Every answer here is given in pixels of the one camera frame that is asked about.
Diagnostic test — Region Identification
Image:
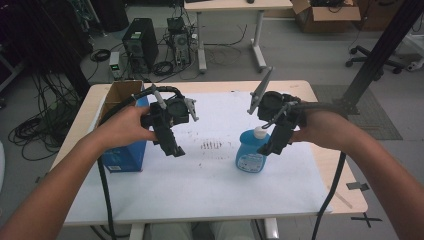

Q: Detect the person's left hand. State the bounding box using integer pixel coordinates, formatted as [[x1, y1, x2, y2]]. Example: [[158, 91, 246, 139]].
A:
[[96, 105, 158, 151]]

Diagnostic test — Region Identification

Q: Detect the thin black floor cable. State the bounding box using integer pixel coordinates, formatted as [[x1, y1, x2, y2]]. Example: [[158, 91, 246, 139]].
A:
[[203, 24, 249, 67]]

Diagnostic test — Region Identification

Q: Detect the open brown cardboard box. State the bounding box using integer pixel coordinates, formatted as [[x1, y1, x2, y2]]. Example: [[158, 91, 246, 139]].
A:
[[290, 0, 362, 34]]

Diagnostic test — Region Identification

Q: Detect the black metal stand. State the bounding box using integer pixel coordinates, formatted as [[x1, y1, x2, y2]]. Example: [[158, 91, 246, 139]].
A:
[[334, 0, 424, 116]]

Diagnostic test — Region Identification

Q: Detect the small black cable coil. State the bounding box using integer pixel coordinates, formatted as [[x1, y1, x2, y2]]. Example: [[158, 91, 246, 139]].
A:
[[90, 48, 112, 63]]

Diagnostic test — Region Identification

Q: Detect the black computer tower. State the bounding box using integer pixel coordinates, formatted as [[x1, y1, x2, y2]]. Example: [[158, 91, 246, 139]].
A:
[[121, 17, 160, 74]]

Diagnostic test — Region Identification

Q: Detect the bundle of black floor cables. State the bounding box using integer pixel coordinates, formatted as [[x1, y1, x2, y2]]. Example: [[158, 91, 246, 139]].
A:
[[8, 71, 83, 162]]

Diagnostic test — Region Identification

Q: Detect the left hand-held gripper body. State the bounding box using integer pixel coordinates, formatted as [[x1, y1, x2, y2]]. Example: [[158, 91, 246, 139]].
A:
[[140, 84, 200, 132]]

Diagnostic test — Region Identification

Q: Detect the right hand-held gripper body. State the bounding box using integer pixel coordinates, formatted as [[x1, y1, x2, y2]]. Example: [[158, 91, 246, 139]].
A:
[[248, 66, 304, 130]]

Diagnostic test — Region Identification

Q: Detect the person's right hand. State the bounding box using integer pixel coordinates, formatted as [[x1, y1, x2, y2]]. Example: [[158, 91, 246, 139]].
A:
[[289, 109, 351, 148]]

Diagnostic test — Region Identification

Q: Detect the white-legged wooden desk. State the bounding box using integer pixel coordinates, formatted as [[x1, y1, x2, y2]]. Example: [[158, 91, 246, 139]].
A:
[[183, 0, 294, 74]]

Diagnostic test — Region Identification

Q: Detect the left hand-held gripper black cable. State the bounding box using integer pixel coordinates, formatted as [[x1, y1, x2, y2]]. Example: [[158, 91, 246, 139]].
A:
[[96, 85, 184, 240]]

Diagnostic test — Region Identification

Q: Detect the white table leg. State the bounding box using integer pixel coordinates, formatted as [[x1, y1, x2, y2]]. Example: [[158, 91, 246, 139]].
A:
[[129, 223, 146, 240], [263, 218, 280, 240]]

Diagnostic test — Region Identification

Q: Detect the white table mat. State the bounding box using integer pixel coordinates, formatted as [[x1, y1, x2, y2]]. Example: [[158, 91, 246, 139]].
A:
[[64, 91, 333, 225]]

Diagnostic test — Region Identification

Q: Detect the black office chair base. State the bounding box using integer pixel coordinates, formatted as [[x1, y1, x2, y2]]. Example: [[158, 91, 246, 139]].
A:
[[345, 45, 404, 75]]

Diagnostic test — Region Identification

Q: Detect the grey power supply unit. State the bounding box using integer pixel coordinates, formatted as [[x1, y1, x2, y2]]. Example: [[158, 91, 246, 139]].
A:
[[108, 51, 122, 80]]

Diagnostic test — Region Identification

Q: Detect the blue bottle with white cap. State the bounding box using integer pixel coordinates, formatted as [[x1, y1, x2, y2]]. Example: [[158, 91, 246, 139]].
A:
[[235, 125, 272, 174]]

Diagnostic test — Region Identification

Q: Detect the blue cardboard box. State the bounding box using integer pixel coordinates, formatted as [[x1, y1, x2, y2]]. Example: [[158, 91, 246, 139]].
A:
[[95, 79, 150, 173]]

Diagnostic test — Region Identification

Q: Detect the small open computer case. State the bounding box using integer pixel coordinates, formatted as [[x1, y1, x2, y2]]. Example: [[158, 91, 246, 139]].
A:
[[166, 16, 193, 67]]

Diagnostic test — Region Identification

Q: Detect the black tape strip on table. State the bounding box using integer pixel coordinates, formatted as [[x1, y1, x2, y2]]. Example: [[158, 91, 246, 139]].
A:
[[345, 181, 370, 192]]

